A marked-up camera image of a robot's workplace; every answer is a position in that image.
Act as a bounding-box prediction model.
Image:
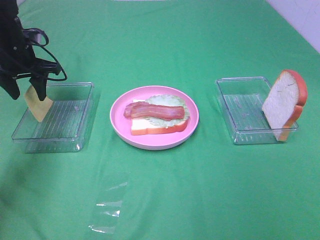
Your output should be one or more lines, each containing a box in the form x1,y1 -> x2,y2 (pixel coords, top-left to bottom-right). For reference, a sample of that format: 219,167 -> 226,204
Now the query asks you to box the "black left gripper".
0,17 -> 62,101

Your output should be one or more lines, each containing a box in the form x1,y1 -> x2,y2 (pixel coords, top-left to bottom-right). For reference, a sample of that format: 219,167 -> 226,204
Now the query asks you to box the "curled bacon strip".
123,101 -> 149,118

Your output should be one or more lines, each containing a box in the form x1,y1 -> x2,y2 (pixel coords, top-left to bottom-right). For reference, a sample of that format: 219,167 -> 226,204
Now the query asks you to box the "long bacon strip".
127,104 -> 185,121

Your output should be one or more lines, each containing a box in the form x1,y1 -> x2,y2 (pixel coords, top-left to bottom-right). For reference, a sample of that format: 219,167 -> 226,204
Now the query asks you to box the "bread slice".
261,69 -> 308,142
127,100 -> 188,136

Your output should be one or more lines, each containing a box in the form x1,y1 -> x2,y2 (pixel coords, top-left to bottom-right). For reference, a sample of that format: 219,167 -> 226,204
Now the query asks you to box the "green lettuce leaf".
143,94 -> 190,128

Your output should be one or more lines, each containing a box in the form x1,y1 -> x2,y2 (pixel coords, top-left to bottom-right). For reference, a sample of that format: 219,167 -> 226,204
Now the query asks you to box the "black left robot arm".
0,0 -> 67,101

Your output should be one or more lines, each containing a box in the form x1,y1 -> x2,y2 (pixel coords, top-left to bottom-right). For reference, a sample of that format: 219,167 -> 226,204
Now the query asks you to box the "yellow cheese slice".
24,85 -> 53,123

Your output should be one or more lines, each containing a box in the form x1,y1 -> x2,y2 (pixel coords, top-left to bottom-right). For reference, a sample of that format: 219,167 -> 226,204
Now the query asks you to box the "clear ingredient container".
11,82 -> 96,153

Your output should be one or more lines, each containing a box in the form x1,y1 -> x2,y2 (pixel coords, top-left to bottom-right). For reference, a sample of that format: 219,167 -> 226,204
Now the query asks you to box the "pink round plate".
109,85 -> 199,151

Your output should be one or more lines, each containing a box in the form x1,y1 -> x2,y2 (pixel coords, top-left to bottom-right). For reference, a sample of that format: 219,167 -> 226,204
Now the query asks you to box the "clear plastic film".
85,169 -> 131,240

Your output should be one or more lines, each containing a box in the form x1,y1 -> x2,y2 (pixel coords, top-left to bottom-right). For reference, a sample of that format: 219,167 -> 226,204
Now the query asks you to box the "green tablecloth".
0,0 -> 320,240

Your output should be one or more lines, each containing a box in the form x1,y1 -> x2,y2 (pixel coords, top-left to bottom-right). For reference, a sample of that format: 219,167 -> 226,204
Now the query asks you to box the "clear bread container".
215,76 -> 299,145

